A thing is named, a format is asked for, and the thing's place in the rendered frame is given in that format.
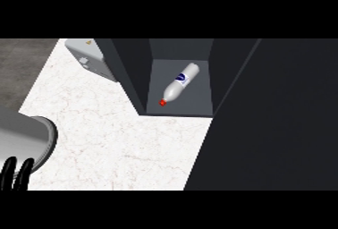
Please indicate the dark grey cabinet door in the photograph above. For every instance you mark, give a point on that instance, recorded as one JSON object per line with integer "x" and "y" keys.
{"x": 278, "y": 119}

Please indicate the pale grey appliance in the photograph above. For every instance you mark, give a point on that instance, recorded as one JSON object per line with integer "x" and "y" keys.
{"x": 91, "y": 59}

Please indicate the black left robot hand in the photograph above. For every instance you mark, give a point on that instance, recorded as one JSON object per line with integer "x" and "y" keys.
{"x": 9, "y": 174}

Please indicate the grey round sink basin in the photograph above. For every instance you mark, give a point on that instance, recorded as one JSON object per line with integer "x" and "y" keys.
{"x": 23, "y": 140}

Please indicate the white water bottle red cap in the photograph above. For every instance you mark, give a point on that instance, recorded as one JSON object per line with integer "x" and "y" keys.
{"x": 181, "y": 83}

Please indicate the dark grey cabinet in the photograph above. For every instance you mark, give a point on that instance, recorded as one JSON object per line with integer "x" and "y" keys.
{"x": 132, "y": 74}

